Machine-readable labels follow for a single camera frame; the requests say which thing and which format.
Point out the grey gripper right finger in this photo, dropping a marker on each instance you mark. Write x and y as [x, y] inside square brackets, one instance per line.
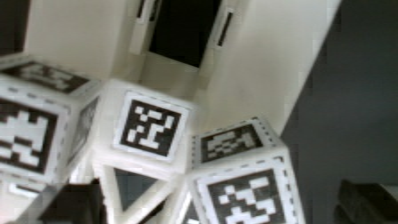
[367, 204]

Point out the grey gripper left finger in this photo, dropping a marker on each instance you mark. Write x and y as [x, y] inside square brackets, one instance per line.
[67, 205]

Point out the white tagged cube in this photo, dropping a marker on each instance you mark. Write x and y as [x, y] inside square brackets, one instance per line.
[49, 101]
[243, 178]

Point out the white chair back part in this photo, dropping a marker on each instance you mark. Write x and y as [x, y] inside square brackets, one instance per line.
[246, 83]

